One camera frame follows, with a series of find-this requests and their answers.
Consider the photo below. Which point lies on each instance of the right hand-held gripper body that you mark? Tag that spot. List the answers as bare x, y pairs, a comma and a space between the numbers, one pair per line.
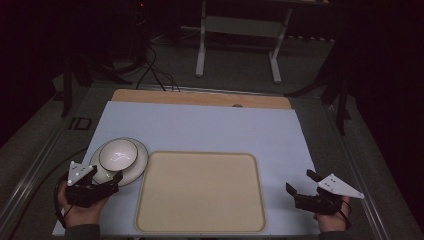
328, 198

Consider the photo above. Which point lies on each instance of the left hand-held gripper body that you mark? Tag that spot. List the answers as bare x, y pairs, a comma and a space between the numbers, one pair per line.
87, 195

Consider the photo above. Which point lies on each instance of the white bowl with dark rim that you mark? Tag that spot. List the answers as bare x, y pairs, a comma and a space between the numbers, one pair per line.
118, 155

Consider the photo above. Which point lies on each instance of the white round bowl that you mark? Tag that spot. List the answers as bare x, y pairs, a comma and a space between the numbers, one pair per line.
141, 165

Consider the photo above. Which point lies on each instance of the person's left hand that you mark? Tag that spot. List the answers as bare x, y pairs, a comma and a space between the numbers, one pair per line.
80, 215

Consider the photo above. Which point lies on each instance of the person's right hand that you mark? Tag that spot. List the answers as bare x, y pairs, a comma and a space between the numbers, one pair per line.
331, 221

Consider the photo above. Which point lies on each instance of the black tripod stand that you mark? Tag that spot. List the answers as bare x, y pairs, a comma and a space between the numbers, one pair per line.
340, 106

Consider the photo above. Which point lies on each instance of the beige rectangular tray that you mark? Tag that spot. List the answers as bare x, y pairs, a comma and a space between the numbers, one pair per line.
200, 193

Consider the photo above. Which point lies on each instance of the black metal stand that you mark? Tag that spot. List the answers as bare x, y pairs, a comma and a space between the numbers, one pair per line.
67, 86

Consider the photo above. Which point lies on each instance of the pale blue table mat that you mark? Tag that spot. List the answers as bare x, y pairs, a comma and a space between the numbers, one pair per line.
206, 130

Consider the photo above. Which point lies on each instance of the wooden table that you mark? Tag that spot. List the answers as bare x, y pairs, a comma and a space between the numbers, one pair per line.
200, 98

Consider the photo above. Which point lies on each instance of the white metal stand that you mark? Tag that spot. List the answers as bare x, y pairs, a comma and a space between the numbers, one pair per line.
240, 26

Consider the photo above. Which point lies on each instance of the metal floor rail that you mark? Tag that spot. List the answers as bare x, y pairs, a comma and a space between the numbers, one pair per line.
30, 176
361, 186

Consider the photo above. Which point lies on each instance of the black square floor bracket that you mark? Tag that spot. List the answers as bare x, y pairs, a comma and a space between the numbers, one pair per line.
80, 123

